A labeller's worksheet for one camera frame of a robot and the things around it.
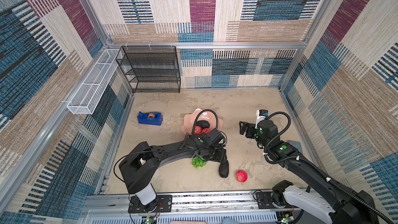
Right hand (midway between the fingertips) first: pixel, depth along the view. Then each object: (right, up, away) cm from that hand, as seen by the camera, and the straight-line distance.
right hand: (247, 125), depth 82 cm
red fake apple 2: (-26, -4, +11) cm, 29 cm away
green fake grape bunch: (-25, -19, +1) cm, 32 cm away
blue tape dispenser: (-54, +2, +16) cm, 56 cm away
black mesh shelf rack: (-59, +36, +29) cm, 75 cm away
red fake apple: (-4, -24, -4) cm, 25 cm away
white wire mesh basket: (-76, +13, -11) cm, 78 cm away
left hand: (-12, -16, -2) cm, 20 cm away
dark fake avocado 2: (-23, -1, +13) cm, 26 cm away
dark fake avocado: (-13, -22, -3) cm, 25 cm away
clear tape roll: (-55, +4, +15) cm, 57 cm away
